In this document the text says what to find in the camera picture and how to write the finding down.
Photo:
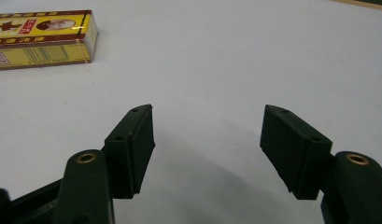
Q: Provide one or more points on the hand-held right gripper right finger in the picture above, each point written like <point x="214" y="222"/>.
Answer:
<point x="294" y="152"/>

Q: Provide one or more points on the yellow and red box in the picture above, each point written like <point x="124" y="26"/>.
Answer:
<point x="39" y="37"/>

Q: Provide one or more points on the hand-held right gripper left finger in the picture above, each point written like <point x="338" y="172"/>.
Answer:
<point x="129" y="152"/>

